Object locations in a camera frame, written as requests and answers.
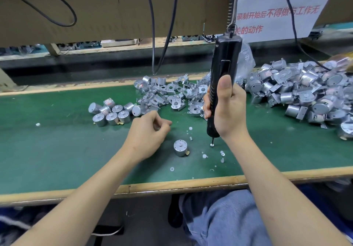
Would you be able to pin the person's left hand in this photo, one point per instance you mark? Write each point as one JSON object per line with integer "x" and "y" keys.
{"x": 143, "y": 138}

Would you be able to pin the person's right hand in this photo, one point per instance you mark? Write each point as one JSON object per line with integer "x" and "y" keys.
{"x": 229, "y": 110}

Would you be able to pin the silver round motor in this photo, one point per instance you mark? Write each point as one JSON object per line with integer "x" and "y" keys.
{"x": 181, "y": 147}

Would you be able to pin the pile of silver motors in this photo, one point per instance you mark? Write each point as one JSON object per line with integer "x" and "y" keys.
{"x": 113, "y": 110}

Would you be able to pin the black electric screwdriver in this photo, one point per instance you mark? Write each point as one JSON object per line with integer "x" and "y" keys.
{"x": 223, "y": 61}

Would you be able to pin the pile of metal brackets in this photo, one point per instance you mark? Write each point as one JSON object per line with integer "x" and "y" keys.
{"x": 171, "y": 91}

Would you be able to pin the pile of assembled motors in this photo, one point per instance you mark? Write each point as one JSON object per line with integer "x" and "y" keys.
{"x": 300, "y": 88}

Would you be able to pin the person's left forearm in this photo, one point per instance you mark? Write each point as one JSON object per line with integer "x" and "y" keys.
{"x": 77, "y": 207}

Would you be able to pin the person's right forearm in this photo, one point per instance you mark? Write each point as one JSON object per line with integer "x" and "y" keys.
{"x": 281, "y": 193}

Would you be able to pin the small clear plastic bag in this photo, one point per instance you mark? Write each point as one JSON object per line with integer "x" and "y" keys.
{"x": 245, "y": 61}

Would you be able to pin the green bench mat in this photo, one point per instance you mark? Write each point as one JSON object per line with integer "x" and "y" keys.
{"x": 55, "y": 154}

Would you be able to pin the grey blue trousers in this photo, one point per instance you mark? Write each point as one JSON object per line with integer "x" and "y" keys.
{"x": 226, "y": 218}

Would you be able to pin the white paper sign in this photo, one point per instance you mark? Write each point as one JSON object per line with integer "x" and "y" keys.
{"x": 281, "y": 5}

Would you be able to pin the orange packet in plastic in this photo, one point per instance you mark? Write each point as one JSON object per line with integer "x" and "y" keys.
{"x": 345, "y": 62}

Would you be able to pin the brown back panel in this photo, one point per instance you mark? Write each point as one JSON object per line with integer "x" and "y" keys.
{"x": 99, "y": 14}

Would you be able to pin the dark blue crate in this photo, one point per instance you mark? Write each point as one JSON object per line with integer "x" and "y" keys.
{"x": 331, "y": 204}

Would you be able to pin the slanted wooden post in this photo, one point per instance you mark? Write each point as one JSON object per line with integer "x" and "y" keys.
{"x": 6, "y": 83}

